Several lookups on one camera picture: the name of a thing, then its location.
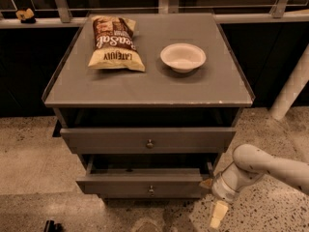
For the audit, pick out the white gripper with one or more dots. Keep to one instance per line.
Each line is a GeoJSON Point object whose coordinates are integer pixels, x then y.
{"type": "Point", "coordinates": [219, 188]}

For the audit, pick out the grey drawer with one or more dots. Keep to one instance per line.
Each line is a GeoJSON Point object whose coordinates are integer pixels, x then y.
{"type": "Point", "coordinates": [157, 176]}
{"type": "Point", "coordinates": [148, 140]}

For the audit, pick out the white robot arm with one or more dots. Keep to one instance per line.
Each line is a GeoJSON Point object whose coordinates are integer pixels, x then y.
{"type": "Point", "coordinates": [249, 165]}

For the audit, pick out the grey wooden drawer cabinet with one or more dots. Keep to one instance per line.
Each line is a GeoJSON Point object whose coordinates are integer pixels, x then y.
{"type": "Point", "coordinates": [212, 96]}

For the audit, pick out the grey top drawer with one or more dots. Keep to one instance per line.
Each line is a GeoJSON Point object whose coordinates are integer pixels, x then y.
{"type": "Point", "coordinates": [148, 140]}

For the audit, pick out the round metal floor object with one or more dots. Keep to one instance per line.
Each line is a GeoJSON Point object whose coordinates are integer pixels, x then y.
{"type": "Point", "coordinates": [146, 225]}

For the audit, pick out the white paper bowl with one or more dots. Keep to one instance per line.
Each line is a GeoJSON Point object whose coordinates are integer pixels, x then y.
{"type": "Point", "coordinates": [183, 57]}

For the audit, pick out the white diagonal pole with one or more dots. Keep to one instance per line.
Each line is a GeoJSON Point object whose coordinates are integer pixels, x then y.
{"type": "Point", "coordinates": [292, 88]}

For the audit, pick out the black object on floor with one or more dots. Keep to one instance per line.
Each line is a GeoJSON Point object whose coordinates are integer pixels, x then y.
{"type": "Point", "coordinates": [52, 226]}

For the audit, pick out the sea salt chip bag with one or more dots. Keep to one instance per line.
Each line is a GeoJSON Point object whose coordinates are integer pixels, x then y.
{"type": "Point", "coordinates": [114, 46]}

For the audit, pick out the metal window railing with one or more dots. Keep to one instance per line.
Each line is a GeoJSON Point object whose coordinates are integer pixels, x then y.
{"type": "Point", "coordinates": [53, 13]}

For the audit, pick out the small yellow black object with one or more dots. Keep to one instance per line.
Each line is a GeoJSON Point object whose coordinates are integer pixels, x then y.
{"type": "Point", "coordinates": [26, 16]}

